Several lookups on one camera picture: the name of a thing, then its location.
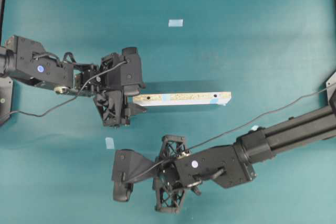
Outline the wooden particle board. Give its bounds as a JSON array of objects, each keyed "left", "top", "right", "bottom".
[{"left": 132, "top": 92, "right": 232, "bottom": 106}]

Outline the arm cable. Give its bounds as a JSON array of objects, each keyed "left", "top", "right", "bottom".
[
  {"left": 123, "top": 87, "right": 333, "bottom": 183},
  {"left": 5, "top": 60, "right": 129, "bottom": 120}
]

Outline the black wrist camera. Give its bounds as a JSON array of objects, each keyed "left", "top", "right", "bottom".
[
  {"left": 111, "top": 149, "right": 159, "bottom": 202},
  {"left": 106, "top": 47, "right": 143, "bottom": 92}
]

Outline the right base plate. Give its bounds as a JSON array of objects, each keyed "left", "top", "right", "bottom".
[{"left": 325, "top": 72, "right": 336, "bottom": 100}]

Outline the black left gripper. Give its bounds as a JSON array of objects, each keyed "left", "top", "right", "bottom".
[{"left": 93, "top": 53, "right": 147, "bottom": 127}]

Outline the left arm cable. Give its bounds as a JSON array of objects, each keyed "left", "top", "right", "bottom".
[{"left": 5, "top": 60, "right": 129, "bottom": 120}]

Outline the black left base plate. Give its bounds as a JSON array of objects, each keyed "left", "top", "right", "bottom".
[{"left": 0, "top": 77, "right": 14, "bottom": 126}]

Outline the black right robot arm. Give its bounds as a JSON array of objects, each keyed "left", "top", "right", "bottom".
[{"left": 153, "top": 91, "right": 335, "bottom": 213}]

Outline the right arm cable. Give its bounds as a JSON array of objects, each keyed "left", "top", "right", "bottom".
[{"left": 123, "top": 87, "right": 333, "bottom": 183}]

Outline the blue tape marker top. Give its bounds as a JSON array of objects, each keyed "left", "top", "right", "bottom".
[{"left": 168, "top": 19, "right": 183, "bottom": 27}]

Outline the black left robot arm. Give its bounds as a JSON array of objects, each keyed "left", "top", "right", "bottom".
[{"left": 1, "top": 36, "right": 146, "bottom": 127}]

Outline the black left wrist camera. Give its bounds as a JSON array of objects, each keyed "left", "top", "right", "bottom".
[{"left": 106, "top": 47, "right": 143, "bottom": 92}]

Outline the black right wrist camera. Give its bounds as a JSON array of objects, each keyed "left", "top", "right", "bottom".
[{"left": 111, "top": 149, "right": 159, "bottom": 202}]

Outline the blue tape marker lower-left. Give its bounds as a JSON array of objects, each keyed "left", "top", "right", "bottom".
[{"left": 105, "top": 137, "right": 115, "bottom": 150}]

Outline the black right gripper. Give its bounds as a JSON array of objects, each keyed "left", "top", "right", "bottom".
[{"left": 152, "top": 135, "right": 186, "bottom": 206}]

